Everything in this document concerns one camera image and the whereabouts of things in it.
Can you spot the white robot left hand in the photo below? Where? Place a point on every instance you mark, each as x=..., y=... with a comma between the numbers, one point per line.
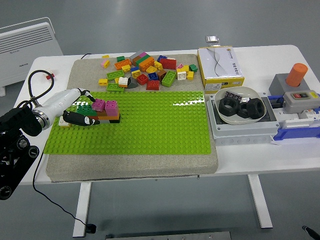
x=60, y=101

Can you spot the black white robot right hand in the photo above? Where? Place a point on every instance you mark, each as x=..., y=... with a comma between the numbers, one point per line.
x=313, y=235

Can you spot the white and yellow brick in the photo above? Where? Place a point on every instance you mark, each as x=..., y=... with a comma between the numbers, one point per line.
x=61, y=123

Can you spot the pink square brick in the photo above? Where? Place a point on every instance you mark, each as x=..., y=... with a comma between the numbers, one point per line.
x=111, y=108
x=98, y=105

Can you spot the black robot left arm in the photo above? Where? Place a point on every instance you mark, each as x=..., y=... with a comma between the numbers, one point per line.
x=15, y=120

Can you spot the white and red brick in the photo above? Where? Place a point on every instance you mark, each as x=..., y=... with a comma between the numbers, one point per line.
x=50, y=76

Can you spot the brown brick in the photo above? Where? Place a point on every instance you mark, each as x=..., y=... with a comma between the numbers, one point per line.
x=162, y=74
x=135, y=60
x=102, y=114

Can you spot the grey flat brick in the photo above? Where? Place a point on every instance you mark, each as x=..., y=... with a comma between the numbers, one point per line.
x=105, y=122

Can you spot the orange flat brick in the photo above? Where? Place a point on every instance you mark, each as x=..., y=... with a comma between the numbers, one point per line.
x=110, y=118

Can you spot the lime green long brick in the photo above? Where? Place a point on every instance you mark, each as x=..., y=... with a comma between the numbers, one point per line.
x=169, y=78
x=114, y=74
x=115, y=87

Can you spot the pink and yellow brick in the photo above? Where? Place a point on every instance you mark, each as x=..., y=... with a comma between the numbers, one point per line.
x=105, y=63

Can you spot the black brick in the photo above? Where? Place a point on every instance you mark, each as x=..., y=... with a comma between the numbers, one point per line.
x=115, y=121

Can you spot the small yellow flat brick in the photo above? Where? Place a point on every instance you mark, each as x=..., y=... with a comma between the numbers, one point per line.
x=105, y=56

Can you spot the white and orange brick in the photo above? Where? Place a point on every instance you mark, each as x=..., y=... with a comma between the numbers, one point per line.
x=122, y=81

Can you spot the orange long brick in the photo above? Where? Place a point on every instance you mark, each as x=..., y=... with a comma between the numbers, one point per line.
x=146, y=64
x=122, y=64

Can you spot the small dark green brick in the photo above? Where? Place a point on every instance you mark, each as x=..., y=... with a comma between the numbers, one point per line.
x=120, y=58
x=193, y=68

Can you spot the grey sloped brick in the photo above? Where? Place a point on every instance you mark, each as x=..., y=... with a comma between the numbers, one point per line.
x=132, y=83

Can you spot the blue brick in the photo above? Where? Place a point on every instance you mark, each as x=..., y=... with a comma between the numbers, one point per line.
x=135, y=68
x=161, y=58
x=153, y=76

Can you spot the red square brick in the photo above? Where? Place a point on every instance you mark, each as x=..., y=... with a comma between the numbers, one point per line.
x=142, y=79

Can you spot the red sloped brick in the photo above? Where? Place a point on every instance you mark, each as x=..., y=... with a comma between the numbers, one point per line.
x=153, y=85

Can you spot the pink flat brick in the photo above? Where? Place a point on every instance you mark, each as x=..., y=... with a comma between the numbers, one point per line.
x=143, y=54

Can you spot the yellow sloped brick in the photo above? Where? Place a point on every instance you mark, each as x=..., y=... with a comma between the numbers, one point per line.
x=151, y=69

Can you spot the lime green baseplate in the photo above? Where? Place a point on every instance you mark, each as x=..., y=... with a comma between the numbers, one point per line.
x=155, y=130

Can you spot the red long brick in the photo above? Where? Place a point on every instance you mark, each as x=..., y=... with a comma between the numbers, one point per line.
x=168, y=63

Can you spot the white flat brick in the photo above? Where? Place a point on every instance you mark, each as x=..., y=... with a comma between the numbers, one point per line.
x=171, y=58

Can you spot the pink sloped brick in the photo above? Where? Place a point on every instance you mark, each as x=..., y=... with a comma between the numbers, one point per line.
x=179, y=66

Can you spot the white square brick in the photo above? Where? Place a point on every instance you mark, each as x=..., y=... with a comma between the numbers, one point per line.
x=181, y=75

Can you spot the white table leg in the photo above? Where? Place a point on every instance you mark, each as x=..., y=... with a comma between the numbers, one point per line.
x=261, y=202
x=82, y=210

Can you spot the white panel heater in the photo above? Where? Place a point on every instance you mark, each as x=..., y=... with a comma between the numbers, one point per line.
x=25, y=50

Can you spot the grey-brown mat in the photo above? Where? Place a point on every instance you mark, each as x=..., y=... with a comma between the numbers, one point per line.
x=130, y=167

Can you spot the blue and white breaker assembly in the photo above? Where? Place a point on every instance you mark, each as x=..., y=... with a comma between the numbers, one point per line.
x=295, y=132

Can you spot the grey junction box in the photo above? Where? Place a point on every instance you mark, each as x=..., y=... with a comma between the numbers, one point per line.
x=240, y=133

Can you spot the white bowl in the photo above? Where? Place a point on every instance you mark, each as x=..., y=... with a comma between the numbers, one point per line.
x=235, y=120

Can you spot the large black nut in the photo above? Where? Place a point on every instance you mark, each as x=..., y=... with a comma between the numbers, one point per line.
x=251, y=110
x=222, y=107
x=242, y=113

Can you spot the grey block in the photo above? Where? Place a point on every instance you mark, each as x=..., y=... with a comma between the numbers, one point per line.
x=277, y=83

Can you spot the purple circuit board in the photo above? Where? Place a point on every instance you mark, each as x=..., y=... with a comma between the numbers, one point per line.
x=232, y=95

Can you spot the orange cylinder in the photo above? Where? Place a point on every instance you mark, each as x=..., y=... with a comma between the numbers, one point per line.
x=296, y=73

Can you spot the yellow and white carton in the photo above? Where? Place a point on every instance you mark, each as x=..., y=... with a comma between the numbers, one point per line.
x=220, y=67

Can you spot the small silver packet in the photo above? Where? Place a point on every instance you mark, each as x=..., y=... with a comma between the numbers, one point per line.
x=212, y=39

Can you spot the grey switch box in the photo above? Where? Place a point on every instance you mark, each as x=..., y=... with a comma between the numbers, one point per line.
x=297, y=102

